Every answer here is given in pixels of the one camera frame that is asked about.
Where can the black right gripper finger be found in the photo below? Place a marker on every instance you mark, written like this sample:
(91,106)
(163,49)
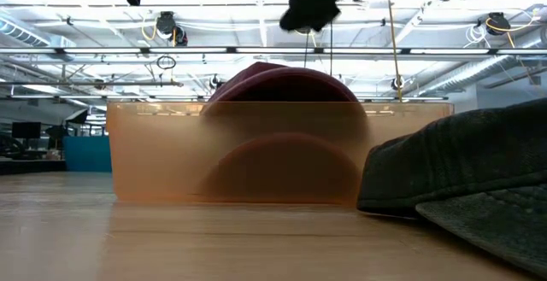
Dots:
(325,14)
(297,16)

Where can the orange translucent plastic bin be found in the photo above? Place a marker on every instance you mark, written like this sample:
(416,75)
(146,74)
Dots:
(149,157)

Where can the black computer monitor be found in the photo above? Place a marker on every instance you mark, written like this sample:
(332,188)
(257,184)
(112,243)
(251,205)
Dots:
(25,130)

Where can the dark grey baseball cap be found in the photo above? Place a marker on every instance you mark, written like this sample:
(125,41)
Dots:
(448,165)

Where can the blue plastic bin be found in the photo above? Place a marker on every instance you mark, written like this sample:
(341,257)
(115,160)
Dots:
(85,153)

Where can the maroon baseball cap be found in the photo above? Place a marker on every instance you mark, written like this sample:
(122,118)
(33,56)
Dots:
(278,84)

